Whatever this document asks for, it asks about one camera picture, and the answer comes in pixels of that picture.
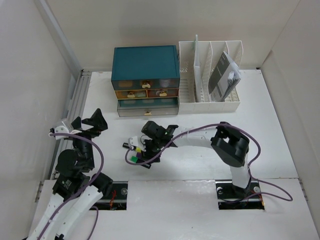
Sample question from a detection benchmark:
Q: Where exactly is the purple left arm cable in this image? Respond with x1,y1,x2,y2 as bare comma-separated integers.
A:
29,132,105,240

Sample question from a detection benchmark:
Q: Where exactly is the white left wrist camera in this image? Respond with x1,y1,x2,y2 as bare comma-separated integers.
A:
48,118,79,140

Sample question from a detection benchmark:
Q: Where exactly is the white perforated file organizer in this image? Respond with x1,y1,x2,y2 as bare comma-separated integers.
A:
176,39,244,113

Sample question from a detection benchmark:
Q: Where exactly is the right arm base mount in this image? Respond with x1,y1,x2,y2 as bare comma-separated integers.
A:
215,180,265,210

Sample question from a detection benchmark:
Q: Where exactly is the clear mesh document pouch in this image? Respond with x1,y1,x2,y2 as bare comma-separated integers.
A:
193,34,202,103

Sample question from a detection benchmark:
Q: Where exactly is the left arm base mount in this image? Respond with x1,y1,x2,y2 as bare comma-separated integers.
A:
93,181,128,211

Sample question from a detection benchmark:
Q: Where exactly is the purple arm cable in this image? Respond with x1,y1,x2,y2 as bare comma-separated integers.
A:
29,132,105,240
124,123,293,203

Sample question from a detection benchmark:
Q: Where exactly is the green cap black highlighter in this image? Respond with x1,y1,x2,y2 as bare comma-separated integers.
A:
130,156,152,169

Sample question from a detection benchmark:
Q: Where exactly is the aluminium frame rail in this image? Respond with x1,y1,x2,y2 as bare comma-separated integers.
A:
37,0,93,181

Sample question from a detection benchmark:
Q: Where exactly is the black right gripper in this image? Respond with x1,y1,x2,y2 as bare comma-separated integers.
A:
140,137,163,164

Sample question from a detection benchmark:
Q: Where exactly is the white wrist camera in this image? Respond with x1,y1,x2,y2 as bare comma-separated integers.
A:
48,118,79,140
128,136,145,152

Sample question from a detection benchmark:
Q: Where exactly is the grey Canon setup guide booklet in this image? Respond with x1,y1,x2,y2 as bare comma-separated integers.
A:
208,51,242,102

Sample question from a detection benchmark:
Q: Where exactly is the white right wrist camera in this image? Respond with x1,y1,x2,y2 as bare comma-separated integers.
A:
128,136,145,152

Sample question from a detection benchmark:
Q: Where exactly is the yellow cap black highlighter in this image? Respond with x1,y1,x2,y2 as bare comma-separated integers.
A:
122,142,141,153

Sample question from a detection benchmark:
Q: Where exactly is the clear jar of paper clips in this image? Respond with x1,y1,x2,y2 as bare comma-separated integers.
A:
159,78,172,88

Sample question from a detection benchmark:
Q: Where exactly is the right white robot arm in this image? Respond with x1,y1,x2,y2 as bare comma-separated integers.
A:
141,121,251,199

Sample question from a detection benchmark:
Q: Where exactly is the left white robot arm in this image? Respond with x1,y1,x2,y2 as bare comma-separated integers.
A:
27,108,113,240

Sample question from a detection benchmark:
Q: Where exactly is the teal desktop drawer cabinet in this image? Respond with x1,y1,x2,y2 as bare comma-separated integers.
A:
110,45,181,117

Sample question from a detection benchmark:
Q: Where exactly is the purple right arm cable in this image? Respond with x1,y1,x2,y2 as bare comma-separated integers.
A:
124,123,293,203

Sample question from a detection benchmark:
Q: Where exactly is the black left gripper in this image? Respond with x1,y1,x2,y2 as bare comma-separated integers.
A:
71,108,108,169

